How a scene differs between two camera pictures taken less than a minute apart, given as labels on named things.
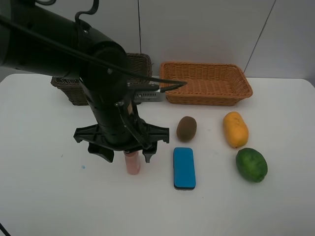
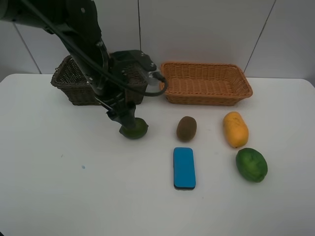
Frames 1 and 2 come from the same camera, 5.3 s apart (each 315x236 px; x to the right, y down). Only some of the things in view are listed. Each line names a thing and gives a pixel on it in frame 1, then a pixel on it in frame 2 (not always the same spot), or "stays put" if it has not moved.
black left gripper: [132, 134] → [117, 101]
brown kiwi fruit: [186, 129] stays put
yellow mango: [236, 130] stays put
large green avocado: [251, 165] stays put
